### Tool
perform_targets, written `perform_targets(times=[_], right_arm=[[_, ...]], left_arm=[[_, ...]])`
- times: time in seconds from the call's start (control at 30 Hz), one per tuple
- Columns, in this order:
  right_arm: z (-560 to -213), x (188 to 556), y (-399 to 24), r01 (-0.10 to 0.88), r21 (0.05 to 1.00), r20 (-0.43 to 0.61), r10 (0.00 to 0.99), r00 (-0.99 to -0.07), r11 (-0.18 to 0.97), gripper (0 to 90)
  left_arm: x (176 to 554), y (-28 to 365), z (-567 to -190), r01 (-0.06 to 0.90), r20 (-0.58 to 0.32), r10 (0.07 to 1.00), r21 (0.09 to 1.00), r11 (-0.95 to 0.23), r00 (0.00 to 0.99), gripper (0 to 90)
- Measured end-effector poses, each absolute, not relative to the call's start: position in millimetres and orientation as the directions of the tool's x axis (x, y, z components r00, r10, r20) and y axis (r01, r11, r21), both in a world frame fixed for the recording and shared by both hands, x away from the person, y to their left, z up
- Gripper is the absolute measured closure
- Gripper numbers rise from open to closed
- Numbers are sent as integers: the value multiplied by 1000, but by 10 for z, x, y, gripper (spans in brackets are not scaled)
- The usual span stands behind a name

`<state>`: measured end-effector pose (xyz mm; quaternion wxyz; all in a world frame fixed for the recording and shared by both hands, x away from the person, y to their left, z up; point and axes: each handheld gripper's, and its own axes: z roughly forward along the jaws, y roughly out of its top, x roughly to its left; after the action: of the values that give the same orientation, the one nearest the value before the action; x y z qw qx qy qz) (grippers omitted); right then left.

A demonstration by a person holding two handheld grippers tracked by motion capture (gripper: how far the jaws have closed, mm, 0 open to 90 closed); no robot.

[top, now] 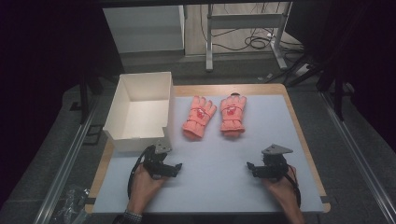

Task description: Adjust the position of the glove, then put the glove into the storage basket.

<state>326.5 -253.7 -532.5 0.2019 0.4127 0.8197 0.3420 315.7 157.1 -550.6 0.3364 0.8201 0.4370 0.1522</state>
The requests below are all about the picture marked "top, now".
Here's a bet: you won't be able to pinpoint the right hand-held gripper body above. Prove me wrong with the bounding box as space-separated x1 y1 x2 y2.
252 143 294 182

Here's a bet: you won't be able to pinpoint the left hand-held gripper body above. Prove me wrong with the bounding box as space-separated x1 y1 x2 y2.
141 139 177 180

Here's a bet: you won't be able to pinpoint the white storage box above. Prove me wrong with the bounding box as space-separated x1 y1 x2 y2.
102 71 176 153

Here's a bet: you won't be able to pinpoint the pink winter glove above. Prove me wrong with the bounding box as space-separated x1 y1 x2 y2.
181 95 218 140
219 94 248 137

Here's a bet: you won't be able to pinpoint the person's right hand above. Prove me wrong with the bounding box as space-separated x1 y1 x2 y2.
261 173 302 210

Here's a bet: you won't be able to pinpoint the person's left hand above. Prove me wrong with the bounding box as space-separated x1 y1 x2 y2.
126 163 166 216

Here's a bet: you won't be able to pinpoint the pale blue table mat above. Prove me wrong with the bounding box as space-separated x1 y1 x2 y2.
92 94 325 215

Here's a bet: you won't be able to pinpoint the wooden table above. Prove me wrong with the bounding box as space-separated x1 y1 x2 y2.
85 82 332 215

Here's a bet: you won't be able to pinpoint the black metal stand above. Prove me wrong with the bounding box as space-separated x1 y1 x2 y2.
78 70 105 125
317 70 357 122

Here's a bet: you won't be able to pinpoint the clear plastic bag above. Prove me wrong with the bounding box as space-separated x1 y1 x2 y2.
49 184 91 224

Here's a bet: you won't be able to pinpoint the white power strip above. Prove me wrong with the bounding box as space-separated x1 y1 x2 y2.
294 63 311 77

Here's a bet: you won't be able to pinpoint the white cabinet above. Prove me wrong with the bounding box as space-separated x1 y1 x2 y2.
102 5 186 54

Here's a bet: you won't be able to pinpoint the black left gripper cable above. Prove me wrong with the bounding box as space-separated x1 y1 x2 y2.
126 145 155 200

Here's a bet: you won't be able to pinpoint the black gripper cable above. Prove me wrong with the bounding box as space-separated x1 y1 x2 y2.
126 145 155 200
285 164 303 209

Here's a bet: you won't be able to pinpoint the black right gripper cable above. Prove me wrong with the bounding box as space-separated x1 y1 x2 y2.
285 164 303 209

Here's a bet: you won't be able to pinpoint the metal floor rail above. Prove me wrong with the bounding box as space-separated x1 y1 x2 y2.
319 91 396 224
32 95 101 224

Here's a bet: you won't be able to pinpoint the black floor cables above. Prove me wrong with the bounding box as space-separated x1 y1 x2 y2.
199 3 305 54

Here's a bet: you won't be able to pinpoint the white metal desk frame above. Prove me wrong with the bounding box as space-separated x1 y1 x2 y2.
205 1 294 73

